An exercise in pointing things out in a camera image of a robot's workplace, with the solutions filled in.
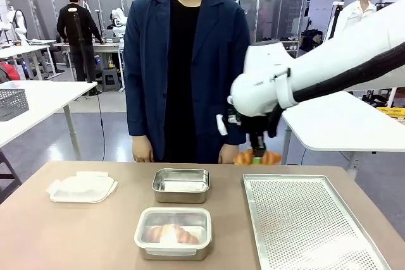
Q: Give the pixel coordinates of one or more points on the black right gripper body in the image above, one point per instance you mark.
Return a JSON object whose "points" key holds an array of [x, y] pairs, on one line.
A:
{"points": [[257, 137]]}

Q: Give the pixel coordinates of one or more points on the golden brown croissant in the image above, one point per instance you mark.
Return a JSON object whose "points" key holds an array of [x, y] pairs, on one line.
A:
{"points": [[171, 234], [273, 158]]}

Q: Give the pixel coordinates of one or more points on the translucent white container lid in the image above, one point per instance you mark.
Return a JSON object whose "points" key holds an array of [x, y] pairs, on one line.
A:
{"points": [[80, 187], [172, 219]]}

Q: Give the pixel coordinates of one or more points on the person's right forearm navy sleeve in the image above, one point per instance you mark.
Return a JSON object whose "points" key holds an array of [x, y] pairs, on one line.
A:
{"points": [[139, 118]]}

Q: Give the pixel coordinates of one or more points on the person's left forearm navy sleeve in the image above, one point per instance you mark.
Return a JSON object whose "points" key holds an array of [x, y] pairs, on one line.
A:
{"points": [[234, 136]]}

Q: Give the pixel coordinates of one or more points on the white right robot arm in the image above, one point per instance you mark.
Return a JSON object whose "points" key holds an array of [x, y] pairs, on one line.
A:
{"points": [[259, 86]]}

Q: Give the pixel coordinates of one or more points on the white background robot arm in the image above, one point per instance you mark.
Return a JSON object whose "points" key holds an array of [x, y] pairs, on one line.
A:
{"points": [[17, 21]]}

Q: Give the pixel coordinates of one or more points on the steel rectangular container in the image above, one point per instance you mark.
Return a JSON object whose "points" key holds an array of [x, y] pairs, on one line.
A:
{"points": [[175, 252], [180, 184]]}

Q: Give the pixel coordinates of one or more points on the person's left hand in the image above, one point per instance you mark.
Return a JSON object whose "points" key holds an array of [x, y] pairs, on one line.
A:
{"points": [[228, 155]]}

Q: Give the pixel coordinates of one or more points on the person's right hand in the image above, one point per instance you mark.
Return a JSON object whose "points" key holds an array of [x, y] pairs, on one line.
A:
{"points": [[143, 151]]}

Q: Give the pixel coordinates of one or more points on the perforated metal baking tray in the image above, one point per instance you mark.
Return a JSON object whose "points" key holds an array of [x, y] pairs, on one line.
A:
{"points": [[310, 219]]}

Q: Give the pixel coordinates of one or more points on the large white side table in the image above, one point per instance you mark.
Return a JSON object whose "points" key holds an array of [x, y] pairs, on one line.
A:
{"points": [[341, 124]]}

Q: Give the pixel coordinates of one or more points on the person in navy coat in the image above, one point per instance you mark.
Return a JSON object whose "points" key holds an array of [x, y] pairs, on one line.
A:
{"points": [[186, 77]]}

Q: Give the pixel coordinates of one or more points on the white shoe rack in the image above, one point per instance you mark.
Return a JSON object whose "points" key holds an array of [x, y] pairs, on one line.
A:
{"points": [[292, 47]]}

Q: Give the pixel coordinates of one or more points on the black bag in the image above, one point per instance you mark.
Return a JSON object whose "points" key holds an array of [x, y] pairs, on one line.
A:
{"points": [[311, 39]]}

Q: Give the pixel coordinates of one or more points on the black utility cart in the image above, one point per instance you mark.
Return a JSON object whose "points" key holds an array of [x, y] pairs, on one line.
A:
{"points": [[379, 94]]}

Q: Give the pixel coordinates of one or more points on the yellow plastic crate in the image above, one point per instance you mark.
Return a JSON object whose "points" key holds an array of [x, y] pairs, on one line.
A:
{"points": [[392, 112]]}

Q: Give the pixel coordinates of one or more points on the black stand pole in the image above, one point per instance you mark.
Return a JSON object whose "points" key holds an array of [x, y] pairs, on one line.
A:
{"points": [[335, 20]]}

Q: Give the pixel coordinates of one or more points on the grey step stool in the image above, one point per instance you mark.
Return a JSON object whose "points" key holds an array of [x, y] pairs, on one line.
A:
{"points": [[111, 80]]}

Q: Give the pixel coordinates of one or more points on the small white background robot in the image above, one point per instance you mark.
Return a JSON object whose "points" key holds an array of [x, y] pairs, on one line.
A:
{"points": [[117, 20]]}

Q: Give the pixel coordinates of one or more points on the black tripod pole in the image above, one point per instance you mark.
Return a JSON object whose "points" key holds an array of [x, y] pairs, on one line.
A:
{"points": [[81, 48]]}

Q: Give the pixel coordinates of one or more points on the standing man in black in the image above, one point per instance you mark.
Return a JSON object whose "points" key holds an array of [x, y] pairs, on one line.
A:
{"points": [[77, 29]]}

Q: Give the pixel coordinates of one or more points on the grey mesh basket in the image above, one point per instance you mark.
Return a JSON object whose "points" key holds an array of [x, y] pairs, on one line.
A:
{"points": [[12, 104]]}

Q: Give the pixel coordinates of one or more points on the white background desk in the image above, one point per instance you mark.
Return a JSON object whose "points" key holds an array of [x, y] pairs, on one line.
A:
{"points": [[22, 50]]}

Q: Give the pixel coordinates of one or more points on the red bag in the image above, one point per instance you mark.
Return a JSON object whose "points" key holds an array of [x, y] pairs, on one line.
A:
{"points": [[8, 72]]}

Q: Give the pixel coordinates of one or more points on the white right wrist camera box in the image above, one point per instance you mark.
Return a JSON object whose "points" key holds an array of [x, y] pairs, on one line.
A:
{"points": [[222, 124]]}

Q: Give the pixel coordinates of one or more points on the dark metal frame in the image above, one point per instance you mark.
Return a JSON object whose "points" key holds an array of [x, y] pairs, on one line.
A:
{"points": [[8, 175]]}

